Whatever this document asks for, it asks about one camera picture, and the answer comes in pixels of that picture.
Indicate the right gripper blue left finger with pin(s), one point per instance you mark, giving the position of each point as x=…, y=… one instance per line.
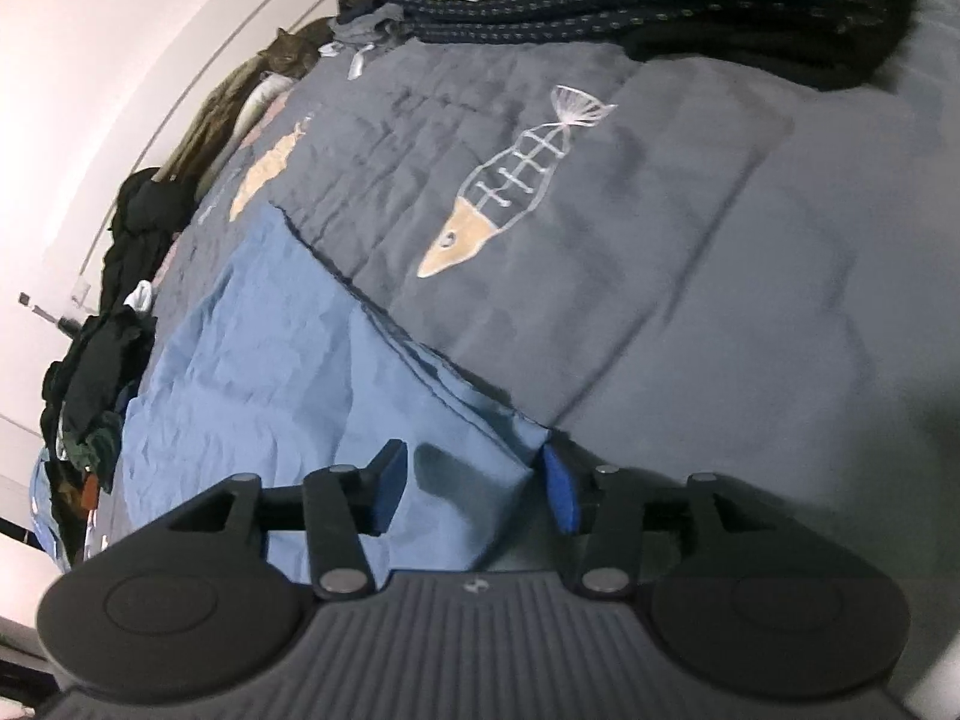
x=381, y=486

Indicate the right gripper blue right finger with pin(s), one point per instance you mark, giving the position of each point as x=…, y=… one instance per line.
x=573, y=493

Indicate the light blue garment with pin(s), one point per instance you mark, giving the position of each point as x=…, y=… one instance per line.
x=281, y=370

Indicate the pile of dark clothes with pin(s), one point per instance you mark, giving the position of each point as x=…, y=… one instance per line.
x=81, y=422

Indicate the grey quilted bedspread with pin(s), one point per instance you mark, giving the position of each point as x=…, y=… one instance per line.
x=684, y=265

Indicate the brown blanket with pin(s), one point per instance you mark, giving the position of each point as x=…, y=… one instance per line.
x=210, y=139

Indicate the white pillow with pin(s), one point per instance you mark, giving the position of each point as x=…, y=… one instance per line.
x=259, y=101

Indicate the tabby cat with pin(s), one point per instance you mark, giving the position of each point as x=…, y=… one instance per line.
x=290, y=55

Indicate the white headboard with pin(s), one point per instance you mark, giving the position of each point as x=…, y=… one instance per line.
x=223, y=34

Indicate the folded dark dotted garment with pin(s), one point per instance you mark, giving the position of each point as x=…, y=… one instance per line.
x=637, y=0

